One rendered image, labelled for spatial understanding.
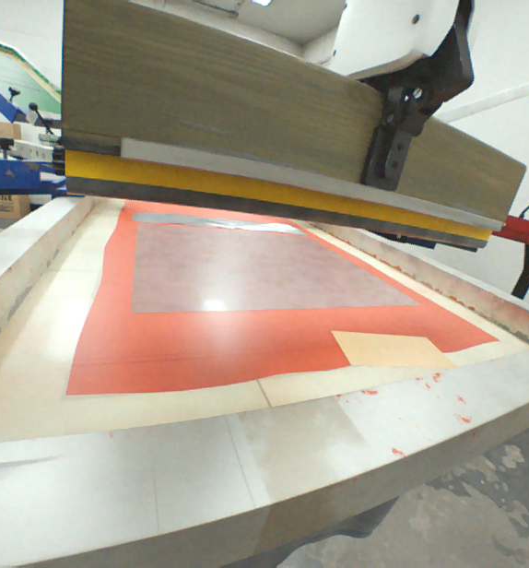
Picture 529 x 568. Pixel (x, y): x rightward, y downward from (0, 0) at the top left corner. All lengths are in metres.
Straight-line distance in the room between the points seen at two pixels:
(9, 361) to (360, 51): 0.30
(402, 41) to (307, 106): 0.07
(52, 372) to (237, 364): 0.11
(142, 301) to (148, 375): 0.09
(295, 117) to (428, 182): 0.13
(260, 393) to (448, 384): 0.11
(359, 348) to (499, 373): 0.10
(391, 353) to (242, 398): 0.14
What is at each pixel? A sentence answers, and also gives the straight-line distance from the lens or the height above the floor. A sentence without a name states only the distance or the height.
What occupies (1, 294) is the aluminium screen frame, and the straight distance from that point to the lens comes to 0.25.
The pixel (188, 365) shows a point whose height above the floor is 0.96.
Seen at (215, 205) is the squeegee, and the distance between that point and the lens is 0.19.
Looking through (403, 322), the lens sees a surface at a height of 0.96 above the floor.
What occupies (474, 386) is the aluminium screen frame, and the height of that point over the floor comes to 0.99.
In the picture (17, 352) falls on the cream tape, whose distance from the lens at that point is 0.22.
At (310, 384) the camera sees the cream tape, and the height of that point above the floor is 0.96.
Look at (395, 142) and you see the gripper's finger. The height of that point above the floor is 1.11.
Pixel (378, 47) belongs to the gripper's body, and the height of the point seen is 1.17.
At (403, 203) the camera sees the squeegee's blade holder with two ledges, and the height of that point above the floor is 1.08.
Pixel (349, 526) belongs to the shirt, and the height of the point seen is 0.56.
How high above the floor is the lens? 1.08
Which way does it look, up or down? 22 degrees down
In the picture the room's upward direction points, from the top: 11 degrees clockwise
